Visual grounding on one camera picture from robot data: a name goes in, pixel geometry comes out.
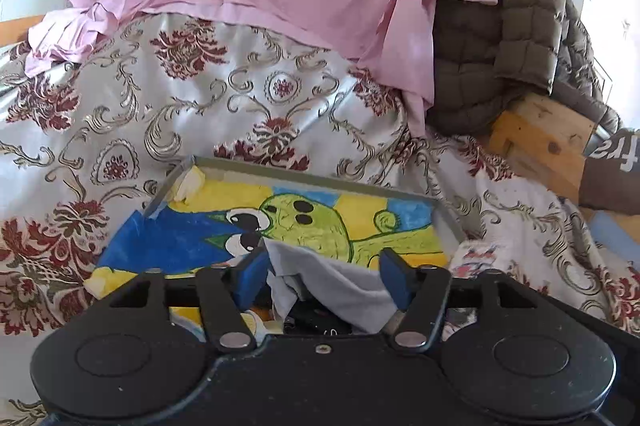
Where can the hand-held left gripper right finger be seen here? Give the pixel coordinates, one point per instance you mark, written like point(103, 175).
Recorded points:
point(392, 278)

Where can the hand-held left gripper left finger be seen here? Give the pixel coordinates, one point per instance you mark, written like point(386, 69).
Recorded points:
point(252, 276)

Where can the grey cloth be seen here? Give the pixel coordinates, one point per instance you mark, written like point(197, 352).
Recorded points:
point(340, 286)

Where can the tray with cartoon painting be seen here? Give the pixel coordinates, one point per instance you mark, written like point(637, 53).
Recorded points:
point(310, 226)

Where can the black cloth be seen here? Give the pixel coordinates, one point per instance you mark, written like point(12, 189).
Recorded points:
point(315, 321)

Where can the white red patterned cloth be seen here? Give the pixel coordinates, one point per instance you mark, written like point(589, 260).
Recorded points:
point(472, 261)

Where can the floral satin bedspread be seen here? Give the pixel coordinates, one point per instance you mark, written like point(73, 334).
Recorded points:
point(125, 116)

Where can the brown printed cloth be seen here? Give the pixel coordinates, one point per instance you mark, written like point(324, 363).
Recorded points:
point(610, 186)

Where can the brown puffer jacket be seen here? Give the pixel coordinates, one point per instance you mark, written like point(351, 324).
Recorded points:
point(525, 31)

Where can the light wooden bed frame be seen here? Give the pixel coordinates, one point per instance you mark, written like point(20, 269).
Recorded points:
point(540, 141)

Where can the wooden bed rail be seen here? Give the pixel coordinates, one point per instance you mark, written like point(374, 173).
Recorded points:
point(15, 28)

